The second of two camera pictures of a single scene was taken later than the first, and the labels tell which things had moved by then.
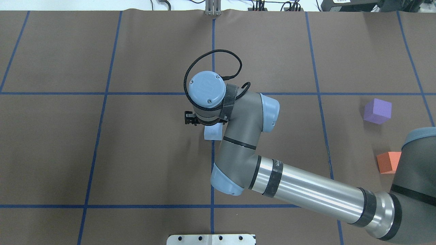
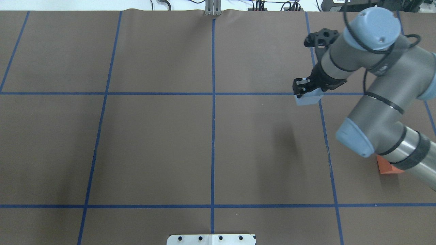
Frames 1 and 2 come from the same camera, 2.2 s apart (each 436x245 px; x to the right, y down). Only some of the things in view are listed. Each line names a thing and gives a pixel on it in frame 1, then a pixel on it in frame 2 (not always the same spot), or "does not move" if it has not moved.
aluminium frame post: (213, 7) does not move
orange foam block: (388, 162) does not move
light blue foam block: (214, 132) to (311, 98)
